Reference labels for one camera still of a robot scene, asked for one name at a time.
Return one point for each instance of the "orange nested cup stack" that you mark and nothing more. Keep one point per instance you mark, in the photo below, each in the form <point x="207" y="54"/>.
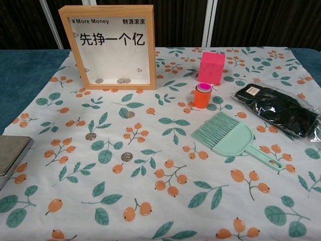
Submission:
<point x="201" y="100"/>

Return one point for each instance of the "silver digital scale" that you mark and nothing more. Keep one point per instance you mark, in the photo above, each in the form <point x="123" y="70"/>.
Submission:
<point x="12" y="153"/>

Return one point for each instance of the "floral print tablecloth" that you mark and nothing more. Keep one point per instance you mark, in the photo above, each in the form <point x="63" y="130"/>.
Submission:
<point x="160" y="200"/>

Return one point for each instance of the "black socks in plastic bag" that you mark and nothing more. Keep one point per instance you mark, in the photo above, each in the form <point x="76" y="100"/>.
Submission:
<point x="276" y="110"/>

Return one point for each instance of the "mint green brush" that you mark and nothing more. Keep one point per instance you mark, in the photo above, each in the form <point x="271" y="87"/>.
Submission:
<point x="213" y="128"/>

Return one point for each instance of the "white partition post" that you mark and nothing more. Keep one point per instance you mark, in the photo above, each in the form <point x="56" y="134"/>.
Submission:
<point x="209" y="22"/>
<point x="53" y="25"/>

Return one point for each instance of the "wooden frame money box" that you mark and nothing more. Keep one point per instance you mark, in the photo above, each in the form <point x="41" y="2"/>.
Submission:
<point x="113" y="57"/>

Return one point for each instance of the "silver coin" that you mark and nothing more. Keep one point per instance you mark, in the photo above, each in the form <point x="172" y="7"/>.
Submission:
<point x="90" y="136"/>
<point x="128" y="80"/>
<point x="130" y="114"/>
<point x="126" y="157"/>
<point x="120" y="81"/>
<point x="99" y="80"/>

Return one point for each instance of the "pink foam cube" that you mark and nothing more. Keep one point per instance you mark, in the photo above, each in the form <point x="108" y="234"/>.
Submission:
<point x="210" y="70"/>

